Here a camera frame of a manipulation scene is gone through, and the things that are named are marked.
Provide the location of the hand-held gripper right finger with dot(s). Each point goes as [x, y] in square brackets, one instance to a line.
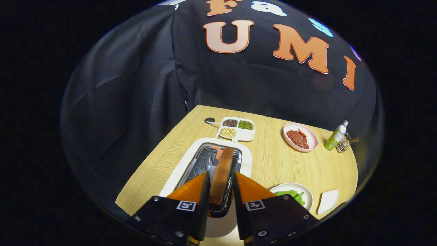
[239, 205]

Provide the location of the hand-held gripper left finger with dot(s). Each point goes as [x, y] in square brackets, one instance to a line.
[203, 205]

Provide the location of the toasted bread slice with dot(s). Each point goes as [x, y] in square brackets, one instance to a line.
[222, 174]

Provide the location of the green lettuce leaf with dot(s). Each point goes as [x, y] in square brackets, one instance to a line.
[290, 195]

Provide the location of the white toaster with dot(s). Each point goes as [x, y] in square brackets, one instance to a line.
[246, 164]

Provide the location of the round white plate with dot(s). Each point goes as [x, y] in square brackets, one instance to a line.
[290, 186]

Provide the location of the white divided dish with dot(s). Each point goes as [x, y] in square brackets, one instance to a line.
[245, 135]

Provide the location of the yellow beans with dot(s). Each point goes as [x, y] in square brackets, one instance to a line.
[227, 132]

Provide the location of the green beans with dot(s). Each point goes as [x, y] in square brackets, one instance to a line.
[245, 125]

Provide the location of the dark beans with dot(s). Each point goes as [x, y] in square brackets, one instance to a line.
[230, 123]

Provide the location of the black round table grommet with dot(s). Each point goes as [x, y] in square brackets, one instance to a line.
[209, 120]

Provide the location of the brown meat pieces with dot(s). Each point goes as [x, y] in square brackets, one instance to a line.
[296, 139]

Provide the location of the small white square plate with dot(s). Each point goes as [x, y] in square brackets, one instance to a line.
[327, 201]

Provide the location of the red sausage piece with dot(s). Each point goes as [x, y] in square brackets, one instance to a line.
[302, 133]

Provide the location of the pink plate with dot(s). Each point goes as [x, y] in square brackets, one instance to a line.
[312, 140]

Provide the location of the silver bottle with green label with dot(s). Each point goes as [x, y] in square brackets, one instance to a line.
[334, 138]

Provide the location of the black backdrop cloth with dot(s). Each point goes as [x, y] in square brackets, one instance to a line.
[136, 85]

